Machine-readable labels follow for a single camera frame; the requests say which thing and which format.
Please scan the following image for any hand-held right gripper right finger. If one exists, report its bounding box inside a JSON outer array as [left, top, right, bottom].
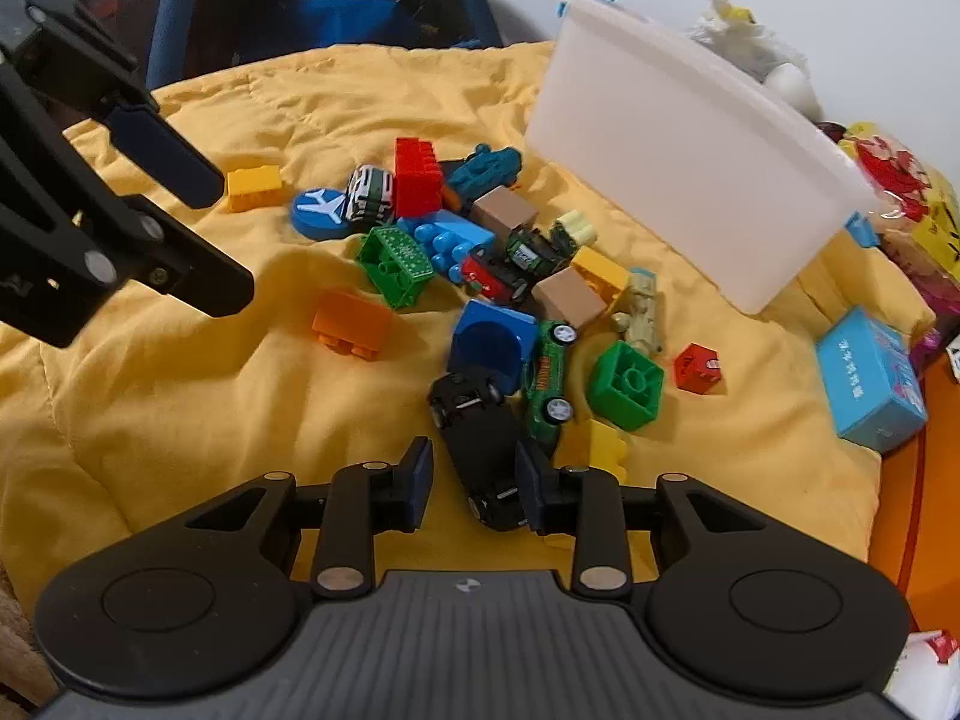
[[514, 439, 758, 601]]

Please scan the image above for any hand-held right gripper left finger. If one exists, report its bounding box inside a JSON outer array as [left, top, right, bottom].
[[184, 436, 434, 602]]

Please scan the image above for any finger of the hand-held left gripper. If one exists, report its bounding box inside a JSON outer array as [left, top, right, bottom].
[[0, 67, 256, 350], [0, 0, 226, 209]]

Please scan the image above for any black toy car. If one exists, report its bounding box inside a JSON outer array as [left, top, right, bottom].
[[427, 367, 530, 533]]

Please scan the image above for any blue round airplane disc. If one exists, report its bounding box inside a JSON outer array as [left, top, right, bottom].
[[291, 185, 350, 241]]

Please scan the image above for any green square toy brick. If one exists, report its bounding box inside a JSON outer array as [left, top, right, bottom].
[[585, 340, 666, 432]]

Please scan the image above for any orange toy brick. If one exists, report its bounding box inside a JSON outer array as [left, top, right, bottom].
[[311, 289, 393, 361]]

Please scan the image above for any blue arch block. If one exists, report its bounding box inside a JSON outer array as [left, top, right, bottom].
[[448, 298, 539, 396]]

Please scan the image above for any white toy bus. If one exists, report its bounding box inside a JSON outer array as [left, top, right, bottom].
[[346, 163, 396, 226]]

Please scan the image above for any large green toy brick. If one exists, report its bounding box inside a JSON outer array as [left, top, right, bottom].
[[355, 226, 436, 310]]

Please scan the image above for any brown toy block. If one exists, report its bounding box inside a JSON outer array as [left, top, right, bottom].
[[471, 187, 538, 237], [532, 268, 607, 331]]

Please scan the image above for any small red toy block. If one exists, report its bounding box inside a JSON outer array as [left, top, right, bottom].
[[673, 343, 725, 395]]

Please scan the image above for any red toy train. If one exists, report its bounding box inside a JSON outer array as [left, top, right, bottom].
[[459, 251, 530, 307]]

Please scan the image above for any large red toy brick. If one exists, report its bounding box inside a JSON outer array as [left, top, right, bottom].
[[394, 137, 445, 220]]

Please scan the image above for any dark green toy car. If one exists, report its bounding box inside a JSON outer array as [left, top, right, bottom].
[[504, 225, 575, 277]]

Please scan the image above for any blue studded toy brick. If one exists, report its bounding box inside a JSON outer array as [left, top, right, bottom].
[[397, 210, 497, 284]]

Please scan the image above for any pale yellow toy block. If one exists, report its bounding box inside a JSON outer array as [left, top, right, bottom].
[[555, 210, 599, 248]]

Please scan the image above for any teal toy vehicle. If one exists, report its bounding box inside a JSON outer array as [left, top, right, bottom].
[[448, 146, 524, 200]]

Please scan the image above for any white plastic bin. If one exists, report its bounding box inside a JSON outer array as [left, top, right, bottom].
[[525, 0, 882, 316]]

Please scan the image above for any yellow blanket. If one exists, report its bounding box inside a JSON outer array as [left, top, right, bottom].
[[0, 41, 938, 616]]

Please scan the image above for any blue black playpen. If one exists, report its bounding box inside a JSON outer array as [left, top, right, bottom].
[[45, 0, 503, 91]]

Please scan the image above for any blue cardboard box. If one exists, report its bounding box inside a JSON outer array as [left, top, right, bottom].
[[815, 306, 929, 455]]

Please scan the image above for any orange cabinet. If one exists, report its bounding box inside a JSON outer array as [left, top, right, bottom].
[[868, 352, 960, 631]]

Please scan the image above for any pink plastic bag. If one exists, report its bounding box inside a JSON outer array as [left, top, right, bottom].
[[910, 315, 947, 370]]

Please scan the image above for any white printed book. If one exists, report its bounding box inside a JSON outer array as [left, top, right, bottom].
[[881, 630, 960, 720]]

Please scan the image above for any white bowl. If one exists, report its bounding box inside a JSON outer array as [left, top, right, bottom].
[[765, 64, 822, 121]]

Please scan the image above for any yellow red printed bag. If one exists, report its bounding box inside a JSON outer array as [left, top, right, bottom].
[[836, 120, 960, 278]]

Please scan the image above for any white plastic bag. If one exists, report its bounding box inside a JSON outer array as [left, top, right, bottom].
[[686, 0, 811, 83]]

